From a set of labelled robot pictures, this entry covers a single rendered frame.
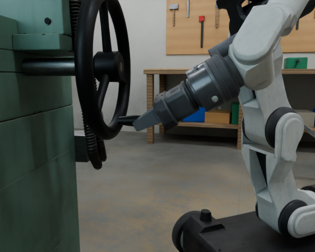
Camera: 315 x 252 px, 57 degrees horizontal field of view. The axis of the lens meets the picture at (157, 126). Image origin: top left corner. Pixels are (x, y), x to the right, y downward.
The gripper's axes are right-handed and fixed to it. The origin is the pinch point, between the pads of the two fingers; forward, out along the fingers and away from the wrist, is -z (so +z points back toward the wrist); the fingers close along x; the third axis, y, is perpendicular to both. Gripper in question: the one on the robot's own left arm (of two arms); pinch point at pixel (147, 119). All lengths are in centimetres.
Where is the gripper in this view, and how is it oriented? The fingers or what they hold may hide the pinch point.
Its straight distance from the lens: 58.2
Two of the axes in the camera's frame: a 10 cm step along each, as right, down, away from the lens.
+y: -5.1, -8.3, -2.2
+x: 0.6, -2.9, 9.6
